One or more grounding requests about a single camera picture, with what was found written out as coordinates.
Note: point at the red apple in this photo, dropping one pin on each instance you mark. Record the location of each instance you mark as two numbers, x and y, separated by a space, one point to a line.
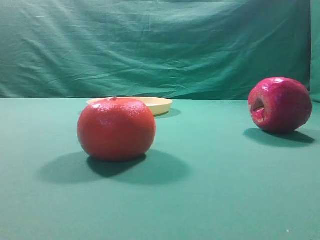
279 105

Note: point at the yellow plate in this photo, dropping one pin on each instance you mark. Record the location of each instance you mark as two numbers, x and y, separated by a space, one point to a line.
160 105

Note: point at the orange mandarin fruit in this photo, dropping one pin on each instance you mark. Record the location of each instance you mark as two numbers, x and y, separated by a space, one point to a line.
116 129

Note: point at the green tablecloth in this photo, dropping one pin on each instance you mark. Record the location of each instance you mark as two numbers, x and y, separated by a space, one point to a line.
211 174

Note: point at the green backdrop cloth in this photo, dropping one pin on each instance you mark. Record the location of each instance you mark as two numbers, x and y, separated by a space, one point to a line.
179 49

